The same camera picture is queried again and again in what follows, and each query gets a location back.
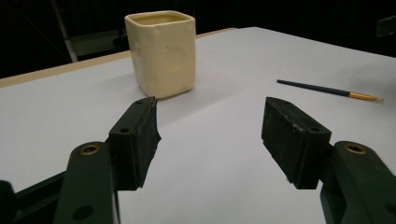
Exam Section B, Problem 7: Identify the cream square ceramic cup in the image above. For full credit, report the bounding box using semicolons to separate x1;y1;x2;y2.
124;10;197;100

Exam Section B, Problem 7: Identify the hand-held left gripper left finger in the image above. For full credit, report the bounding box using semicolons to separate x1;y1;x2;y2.
107;96;163;191

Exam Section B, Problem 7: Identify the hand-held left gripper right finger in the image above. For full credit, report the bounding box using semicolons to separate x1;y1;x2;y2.
261;96;332;190

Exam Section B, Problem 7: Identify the white table sheet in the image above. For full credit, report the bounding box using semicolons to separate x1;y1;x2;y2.
0;26;396;224

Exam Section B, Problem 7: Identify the metal stand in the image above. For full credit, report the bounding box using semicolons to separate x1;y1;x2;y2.
49;0;125;63

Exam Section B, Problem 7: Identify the dark blue gold paintbrush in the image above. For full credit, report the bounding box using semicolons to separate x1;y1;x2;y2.
276;78;385;103

